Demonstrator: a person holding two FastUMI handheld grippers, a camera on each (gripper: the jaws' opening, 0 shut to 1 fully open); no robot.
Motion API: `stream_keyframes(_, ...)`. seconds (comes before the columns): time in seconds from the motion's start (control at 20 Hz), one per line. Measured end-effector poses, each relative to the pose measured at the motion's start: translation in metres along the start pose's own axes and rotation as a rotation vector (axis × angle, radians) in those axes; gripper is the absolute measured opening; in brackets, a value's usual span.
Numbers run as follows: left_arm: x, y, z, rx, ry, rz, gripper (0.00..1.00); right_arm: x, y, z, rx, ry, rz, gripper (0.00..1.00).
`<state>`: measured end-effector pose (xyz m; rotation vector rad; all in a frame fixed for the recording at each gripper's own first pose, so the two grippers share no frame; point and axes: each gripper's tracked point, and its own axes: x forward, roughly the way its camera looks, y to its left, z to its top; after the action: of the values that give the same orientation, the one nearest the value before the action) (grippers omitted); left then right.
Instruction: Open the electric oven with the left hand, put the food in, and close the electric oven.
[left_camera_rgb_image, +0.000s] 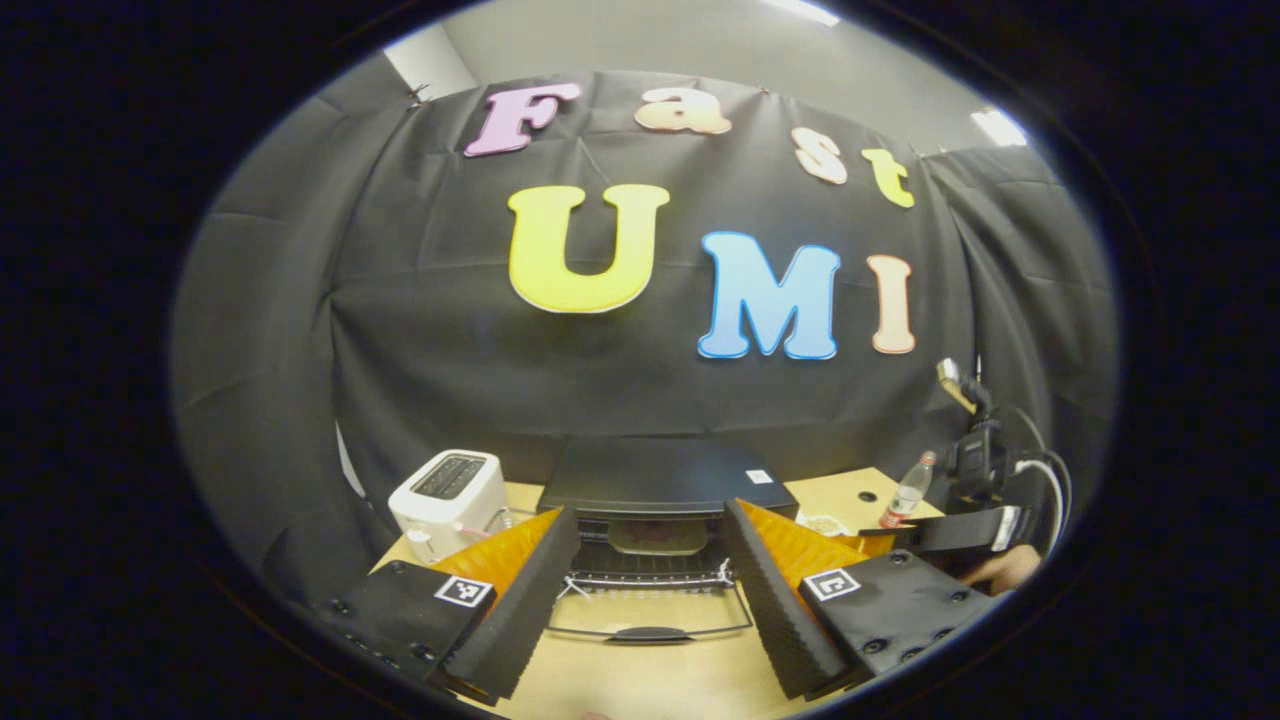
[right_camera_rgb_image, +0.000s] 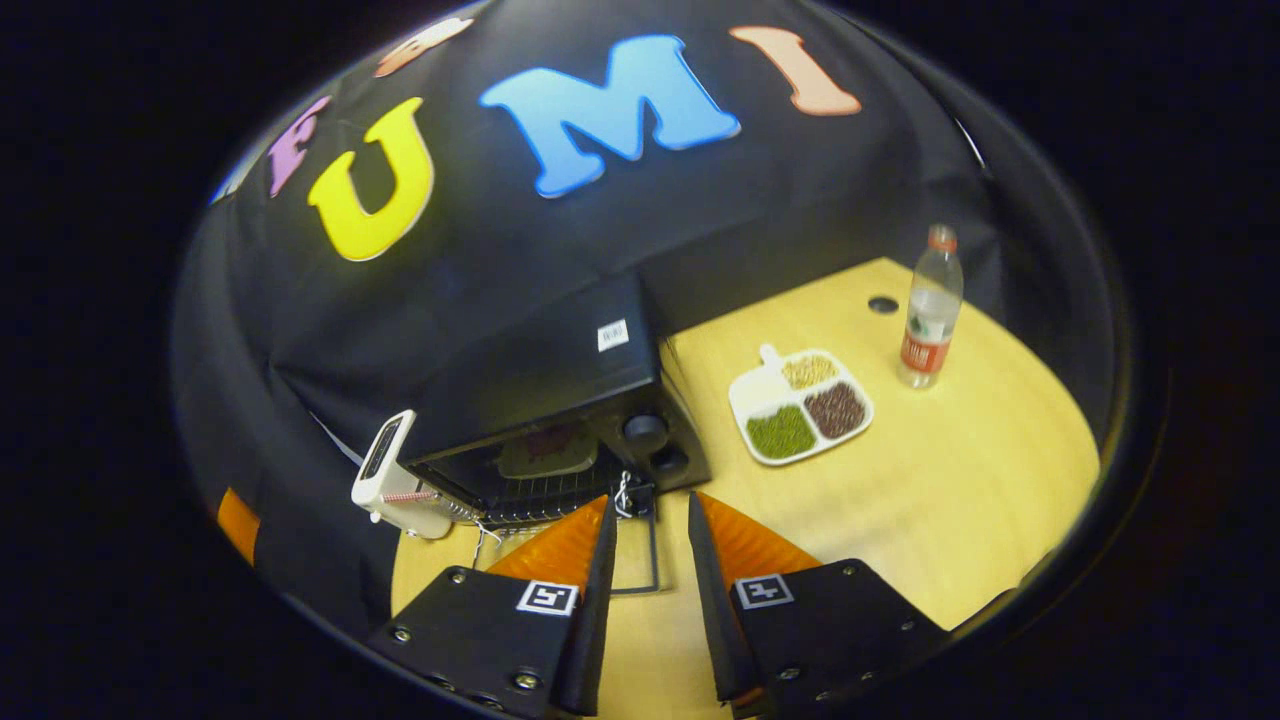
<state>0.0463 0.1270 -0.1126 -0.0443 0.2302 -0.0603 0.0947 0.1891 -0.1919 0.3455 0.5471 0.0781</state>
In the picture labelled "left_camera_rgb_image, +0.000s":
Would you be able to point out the black backdrop cloth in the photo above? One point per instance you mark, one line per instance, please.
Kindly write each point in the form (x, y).
(600, 390)

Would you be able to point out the black electric oven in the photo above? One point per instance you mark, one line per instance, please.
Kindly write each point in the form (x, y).
(650, 470)

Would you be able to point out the white divided dish of beans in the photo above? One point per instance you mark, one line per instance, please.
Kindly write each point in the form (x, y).
(823, 524)

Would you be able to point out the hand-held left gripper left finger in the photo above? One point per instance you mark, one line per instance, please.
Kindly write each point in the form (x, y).
(520, 610)

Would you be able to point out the clear water bottle red label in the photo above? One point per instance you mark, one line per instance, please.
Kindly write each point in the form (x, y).
(907, 492)

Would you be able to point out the pink food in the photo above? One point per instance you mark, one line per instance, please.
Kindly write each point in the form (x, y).
(657, 538)

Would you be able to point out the red white striped straw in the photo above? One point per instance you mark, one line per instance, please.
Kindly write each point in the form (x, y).
(475, 531)

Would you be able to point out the white toaster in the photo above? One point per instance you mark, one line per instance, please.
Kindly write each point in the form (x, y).
(445, 495)

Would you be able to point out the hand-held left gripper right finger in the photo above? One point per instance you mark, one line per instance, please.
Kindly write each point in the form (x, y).
(775, 610)

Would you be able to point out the small ceiling light panel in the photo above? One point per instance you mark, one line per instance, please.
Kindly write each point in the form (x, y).
(998, 128)

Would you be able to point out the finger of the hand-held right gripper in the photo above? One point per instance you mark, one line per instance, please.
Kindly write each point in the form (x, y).
(950, 530)

